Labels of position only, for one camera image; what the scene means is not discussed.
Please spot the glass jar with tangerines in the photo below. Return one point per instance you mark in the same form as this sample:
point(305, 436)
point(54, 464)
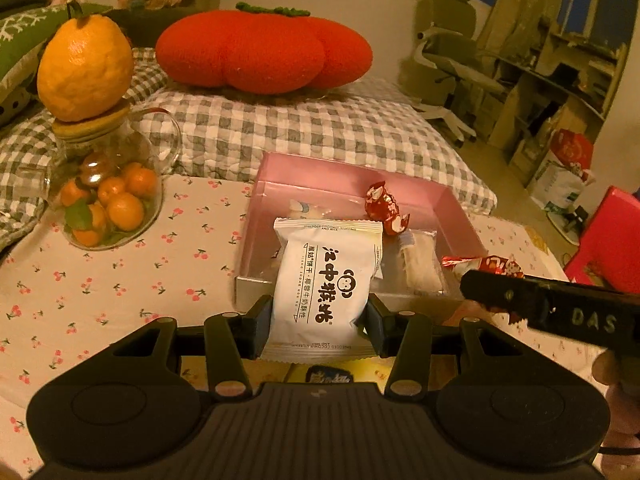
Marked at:
point(104, 185)

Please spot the yellow snack packet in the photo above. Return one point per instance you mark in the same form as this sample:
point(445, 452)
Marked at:
point(373, 370)

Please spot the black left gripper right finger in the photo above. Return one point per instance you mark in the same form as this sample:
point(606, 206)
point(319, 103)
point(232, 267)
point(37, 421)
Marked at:
point(407, 337)

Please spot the pink and silver box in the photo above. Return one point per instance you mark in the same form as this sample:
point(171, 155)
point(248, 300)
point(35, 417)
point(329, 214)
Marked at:
point(342, 188)

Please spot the green white patterned pillow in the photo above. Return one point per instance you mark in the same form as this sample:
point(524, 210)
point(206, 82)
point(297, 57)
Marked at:
point(23, 36)

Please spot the large red tomato cushion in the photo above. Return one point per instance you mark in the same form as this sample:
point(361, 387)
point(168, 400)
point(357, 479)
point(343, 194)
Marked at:
point(262, 51)

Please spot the blue white packet in box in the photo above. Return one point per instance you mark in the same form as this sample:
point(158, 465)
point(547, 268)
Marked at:
point(297, 209)

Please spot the beige packet in box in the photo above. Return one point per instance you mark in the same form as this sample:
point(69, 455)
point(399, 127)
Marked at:
point(422, 270)

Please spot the white plastic bag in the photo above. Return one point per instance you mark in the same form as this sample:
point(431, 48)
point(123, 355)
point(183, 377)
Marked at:
point(554, 187)

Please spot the wooden desk with shelves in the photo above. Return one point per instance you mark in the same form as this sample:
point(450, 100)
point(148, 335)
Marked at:
point(566, 83)

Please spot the cherry print tablecloth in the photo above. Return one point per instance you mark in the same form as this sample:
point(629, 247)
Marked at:
point(60, 305)

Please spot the large orange citrus fruit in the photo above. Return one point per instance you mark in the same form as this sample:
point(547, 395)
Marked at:
point(85, 69)

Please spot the red white candy bag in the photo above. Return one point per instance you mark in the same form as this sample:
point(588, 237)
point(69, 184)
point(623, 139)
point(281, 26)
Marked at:
point(381, 206)
point(489, 264)

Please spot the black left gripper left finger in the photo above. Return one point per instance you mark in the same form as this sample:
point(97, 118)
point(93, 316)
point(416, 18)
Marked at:
point(230, 338)

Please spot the red gift bag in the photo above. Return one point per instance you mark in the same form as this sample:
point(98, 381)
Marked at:
point(573, 151)

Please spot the white monkey snack packet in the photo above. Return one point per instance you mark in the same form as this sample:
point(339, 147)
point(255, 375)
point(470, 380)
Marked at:
point(322, 287)

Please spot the white office chair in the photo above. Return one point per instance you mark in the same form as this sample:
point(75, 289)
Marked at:
point(445, 43)

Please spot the grey checked quilt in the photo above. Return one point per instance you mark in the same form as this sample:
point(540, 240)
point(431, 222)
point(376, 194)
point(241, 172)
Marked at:
point(225, 133)

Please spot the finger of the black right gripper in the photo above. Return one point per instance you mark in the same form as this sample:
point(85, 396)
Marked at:
point(517, 297)

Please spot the person's right hand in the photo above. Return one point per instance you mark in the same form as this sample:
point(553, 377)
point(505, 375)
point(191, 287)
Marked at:
point(624, 426)

